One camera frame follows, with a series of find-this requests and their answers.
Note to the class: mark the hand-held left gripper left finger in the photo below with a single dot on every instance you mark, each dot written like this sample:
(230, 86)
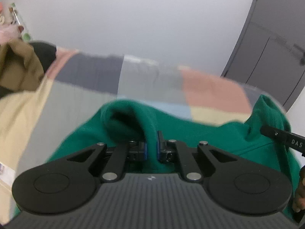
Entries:
(142, 150)

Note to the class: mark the person's right hand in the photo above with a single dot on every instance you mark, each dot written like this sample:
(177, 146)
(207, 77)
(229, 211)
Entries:
(300, 193)

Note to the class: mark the black door lock knob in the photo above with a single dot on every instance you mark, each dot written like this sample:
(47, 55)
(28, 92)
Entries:
(302, 61)

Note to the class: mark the black garment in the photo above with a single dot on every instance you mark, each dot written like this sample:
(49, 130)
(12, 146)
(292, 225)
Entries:
(45, 54)

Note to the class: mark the clear plastic packet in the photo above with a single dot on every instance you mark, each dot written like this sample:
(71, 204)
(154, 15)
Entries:
(20, 21)

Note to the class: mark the grey door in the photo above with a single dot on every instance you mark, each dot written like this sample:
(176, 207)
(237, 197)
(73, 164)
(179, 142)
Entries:
(269, 40)

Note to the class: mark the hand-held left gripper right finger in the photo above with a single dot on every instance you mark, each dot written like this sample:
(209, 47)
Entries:
(159, 148)

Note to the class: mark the green printed hoodie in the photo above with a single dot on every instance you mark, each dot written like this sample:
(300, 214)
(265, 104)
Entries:
(214, 133)

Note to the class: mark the white quilt label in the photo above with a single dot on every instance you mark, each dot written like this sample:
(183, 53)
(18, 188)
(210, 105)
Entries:
(6, 173)

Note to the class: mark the patchwork bed quilt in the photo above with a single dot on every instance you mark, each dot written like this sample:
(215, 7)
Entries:
(147, 81)

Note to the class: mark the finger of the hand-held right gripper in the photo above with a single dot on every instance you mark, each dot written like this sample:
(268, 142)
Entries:
(274, 132)

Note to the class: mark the brown hoodie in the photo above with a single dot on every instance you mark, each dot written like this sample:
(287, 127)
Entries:
(21, 66)

